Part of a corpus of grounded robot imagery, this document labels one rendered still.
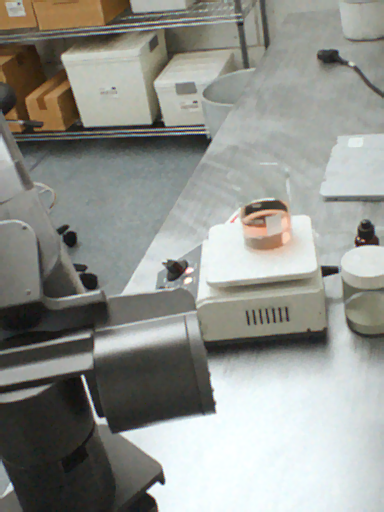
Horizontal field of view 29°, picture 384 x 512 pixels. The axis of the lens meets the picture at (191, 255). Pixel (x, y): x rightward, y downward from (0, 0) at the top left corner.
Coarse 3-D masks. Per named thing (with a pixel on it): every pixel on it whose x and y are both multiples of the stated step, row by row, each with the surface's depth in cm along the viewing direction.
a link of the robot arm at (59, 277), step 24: (0, 120) 49; (0, 144) 47; (0, 168) 45; (24, 168) 46; (0, 192) 44; (24, 192) 44; (0, 216) 43; (24, 216) 43; (48, 216) 43; (48, 240) 42; (48, 264) 41; (72, 264) 47; (48, 288) 42; (72, 288) 44
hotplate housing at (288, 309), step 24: (216, 288) 81; (240, 288) 80; (264, 288) 79; (288, 288) 78; (312, 288) 78; (216, 312) 80; (240, 312) 80; (264, 312) 80; (288, 312) 80; (312, 312) 79; (216, 336) 82; (240, 336) 82; (264, 336) 82; (288, 336) 82
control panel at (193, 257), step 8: (200, 248) 89; (184, 256) 91; (192, 256) 89; (200, 256) 88; (192, 264) 87; (200, 264) 86; (160, 272) 92; (184, 272) 87; (192, 272) 86; (160, 280) 90; (176, 280) 87; (184, 280) 86; (192, 280) 84; (184, 288) 84; (192, 288) 83
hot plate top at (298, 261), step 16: (224, 224) 88; (304, 224) 85; (208, 240) 86; (224, 240) 85; (240, 240) 85; (304, 240) 82; (208, 256) 83; (224, 256) 82; (240, 256) 82; (256, 256) 81; (272, 256) 81; (288, 256) 80; (304, 256) 80; (208, 272) 80; (224, 272) 80; (240, 272) 79; (256, 272) 79; (272, 272) 78; (288, 272) 78; (304, 272) 77
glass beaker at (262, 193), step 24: (240, 168) 82; (264, 168) 82; (240, 192) 78; (264, 192) 77; (288, 192) 79; (240, 216) 81; (264, 216) 79; (288, 216) 80; (264, 240) 80; (288, 240) 81
